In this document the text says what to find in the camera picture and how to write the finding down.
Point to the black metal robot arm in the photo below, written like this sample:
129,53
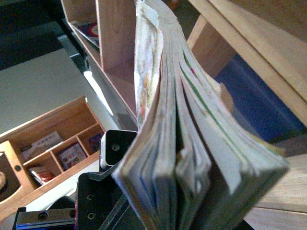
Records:
100,205

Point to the left wooden shelf cabinet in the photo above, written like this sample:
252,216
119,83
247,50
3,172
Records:
116,21

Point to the wooden shelf cabinet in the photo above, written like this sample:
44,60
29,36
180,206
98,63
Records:
271,36
116,21

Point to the right wooden shelf cabinet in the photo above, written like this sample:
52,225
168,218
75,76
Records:
271,36

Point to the blue booklet in organizer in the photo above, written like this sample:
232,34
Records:
95,142

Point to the colourful booklet in organizer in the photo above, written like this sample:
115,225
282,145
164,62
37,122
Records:
71,156

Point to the colourful book lying flat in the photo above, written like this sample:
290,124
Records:
89,30

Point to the white booklet in organizer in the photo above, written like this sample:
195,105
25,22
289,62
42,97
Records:
41,145

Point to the red booklet in organizer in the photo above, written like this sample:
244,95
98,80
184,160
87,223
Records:
42,174

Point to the white table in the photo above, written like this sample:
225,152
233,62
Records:
37,75

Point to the small wooden desk organizer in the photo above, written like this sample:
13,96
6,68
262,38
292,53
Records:
47,151

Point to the white black camera module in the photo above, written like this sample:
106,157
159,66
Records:
114,145

